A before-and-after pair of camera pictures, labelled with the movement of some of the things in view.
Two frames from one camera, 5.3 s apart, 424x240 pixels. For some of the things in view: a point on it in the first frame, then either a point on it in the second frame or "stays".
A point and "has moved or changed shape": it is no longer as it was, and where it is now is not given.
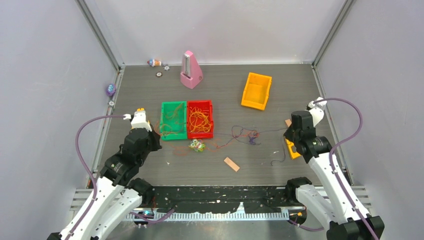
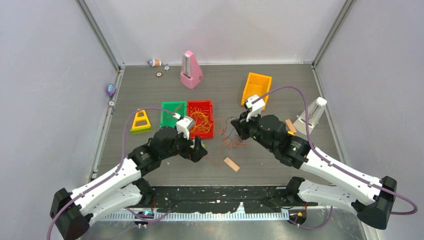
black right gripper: (287, 134) -> (241, 125)
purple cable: (253, 136) has moved or changed shape
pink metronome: (191, 74) stays
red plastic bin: (204, 104) stays
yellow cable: (198, 120) stays
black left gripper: (157, 144) -> (194, 154)
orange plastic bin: (256, 91) stays
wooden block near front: (231, 164) stays
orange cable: (200, 147) has moved or changed shape
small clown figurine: (154, 63) stays
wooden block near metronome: (288, 122) stays
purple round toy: (111, 89) stays
